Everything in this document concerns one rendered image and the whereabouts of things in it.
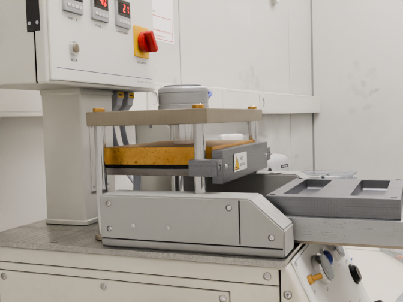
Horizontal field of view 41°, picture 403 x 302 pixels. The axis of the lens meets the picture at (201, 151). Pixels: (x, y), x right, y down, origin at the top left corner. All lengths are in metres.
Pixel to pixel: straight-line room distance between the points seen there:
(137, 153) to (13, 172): 0.51
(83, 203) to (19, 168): 0.38
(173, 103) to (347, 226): 0.31
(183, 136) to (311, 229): 0.26
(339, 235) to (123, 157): 0.32
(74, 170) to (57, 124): 0.08
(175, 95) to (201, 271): 0.27
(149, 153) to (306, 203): 0.23
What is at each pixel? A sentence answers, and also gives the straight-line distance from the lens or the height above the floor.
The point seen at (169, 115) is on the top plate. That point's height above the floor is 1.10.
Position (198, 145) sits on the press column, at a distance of 0.69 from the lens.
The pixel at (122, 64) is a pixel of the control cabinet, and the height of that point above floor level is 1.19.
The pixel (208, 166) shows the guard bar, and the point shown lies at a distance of 0.68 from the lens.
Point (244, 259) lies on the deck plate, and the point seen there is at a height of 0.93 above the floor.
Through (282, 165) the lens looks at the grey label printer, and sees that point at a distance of 1.89.
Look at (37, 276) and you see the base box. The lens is 0.80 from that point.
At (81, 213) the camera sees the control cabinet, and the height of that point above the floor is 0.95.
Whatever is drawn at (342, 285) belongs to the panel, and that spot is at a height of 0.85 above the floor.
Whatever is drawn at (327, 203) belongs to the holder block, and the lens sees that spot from 0.69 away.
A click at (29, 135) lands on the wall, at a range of 1.26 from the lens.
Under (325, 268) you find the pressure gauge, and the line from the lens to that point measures 0.73.
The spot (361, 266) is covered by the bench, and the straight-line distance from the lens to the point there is 1.30.
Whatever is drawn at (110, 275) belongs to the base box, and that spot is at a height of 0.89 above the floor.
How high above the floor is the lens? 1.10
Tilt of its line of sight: 3 degrees down
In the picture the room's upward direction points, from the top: 2 degrees counter-clockwise
